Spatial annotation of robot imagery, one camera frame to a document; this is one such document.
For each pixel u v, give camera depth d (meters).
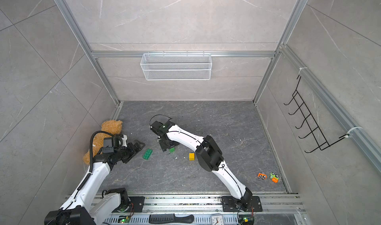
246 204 0.63
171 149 0.86
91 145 0.60
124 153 0.70
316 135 0.64
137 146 0.75
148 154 0.90
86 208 0.41
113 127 0.93
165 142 0.78
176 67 1.01
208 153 0.56
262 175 0.81
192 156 0.86
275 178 0.80
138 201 0.74
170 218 0.70
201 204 0.75
